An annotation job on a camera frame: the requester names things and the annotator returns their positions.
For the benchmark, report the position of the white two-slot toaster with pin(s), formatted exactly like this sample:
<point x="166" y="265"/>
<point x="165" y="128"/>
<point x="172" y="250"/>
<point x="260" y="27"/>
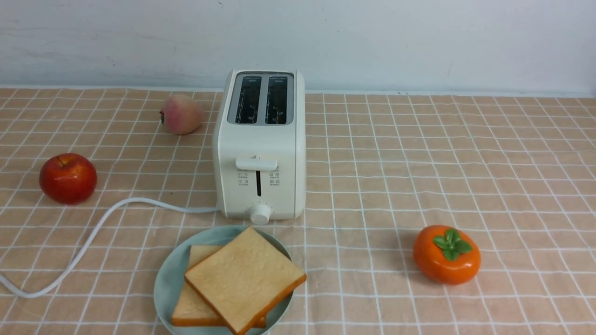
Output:
<point x="259" y="146"/>

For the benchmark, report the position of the pink peach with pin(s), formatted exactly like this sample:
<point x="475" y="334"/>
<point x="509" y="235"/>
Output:
<point x="181" y="115"/>

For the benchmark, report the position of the orange persimmon with green leaves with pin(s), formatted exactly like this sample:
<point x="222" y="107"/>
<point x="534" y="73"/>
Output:
<point x="446" y="255"/>

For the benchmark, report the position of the light green round plate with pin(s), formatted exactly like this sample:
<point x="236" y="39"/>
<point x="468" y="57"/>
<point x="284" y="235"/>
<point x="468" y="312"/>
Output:
<point x="169" y="281"/>

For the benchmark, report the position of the red apple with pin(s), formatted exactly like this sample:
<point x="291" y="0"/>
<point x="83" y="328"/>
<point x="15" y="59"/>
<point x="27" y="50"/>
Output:
<point x="68" y="178"/>

